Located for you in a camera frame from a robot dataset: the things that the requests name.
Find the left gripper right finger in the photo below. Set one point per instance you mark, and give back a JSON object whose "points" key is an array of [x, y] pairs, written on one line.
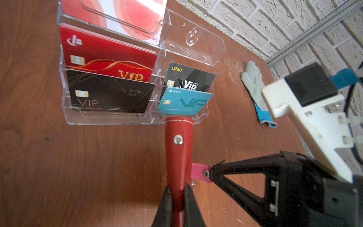
{"points": [[192, 214]]}

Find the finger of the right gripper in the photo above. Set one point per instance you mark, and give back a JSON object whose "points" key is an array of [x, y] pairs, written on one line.
{"points": [[255, 185]]}

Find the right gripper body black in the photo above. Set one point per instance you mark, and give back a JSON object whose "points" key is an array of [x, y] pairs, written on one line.
{"points": [[311, 197]]}

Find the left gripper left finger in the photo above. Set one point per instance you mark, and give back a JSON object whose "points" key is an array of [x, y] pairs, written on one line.
{"points": [[163, 217]]}

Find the red leather card holder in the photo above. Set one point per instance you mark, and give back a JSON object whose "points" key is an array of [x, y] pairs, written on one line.
{"points": [[180, 170]]}

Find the clear acrylic card display stand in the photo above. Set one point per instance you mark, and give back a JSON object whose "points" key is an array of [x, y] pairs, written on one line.
{"points": [[181, 41]]}

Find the teal VIP card in stand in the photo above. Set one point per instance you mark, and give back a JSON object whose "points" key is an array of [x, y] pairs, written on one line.
{"points": [[179, 101]]}

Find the black logo Vip card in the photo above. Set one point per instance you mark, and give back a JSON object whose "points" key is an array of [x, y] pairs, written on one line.
{"points": [[185, 77]]}

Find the red VIP card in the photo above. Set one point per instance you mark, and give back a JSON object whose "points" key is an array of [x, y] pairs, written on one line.
{"points": [[94, 53]]}

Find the red white patterned card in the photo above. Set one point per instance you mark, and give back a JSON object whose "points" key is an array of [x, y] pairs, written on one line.
{"points": [[142, 20]]}

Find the grey work glove blue cuff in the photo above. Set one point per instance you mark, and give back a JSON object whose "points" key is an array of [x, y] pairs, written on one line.
{"points": [[252, 80]]}

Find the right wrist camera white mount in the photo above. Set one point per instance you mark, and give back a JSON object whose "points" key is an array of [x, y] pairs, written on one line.
{"points": [[320, 113]]}

